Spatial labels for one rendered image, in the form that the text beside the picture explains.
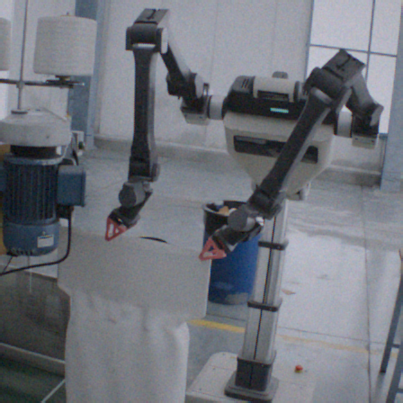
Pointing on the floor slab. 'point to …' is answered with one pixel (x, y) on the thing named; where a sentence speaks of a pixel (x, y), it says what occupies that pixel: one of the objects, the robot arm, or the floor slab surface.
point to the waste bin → (227, 292)
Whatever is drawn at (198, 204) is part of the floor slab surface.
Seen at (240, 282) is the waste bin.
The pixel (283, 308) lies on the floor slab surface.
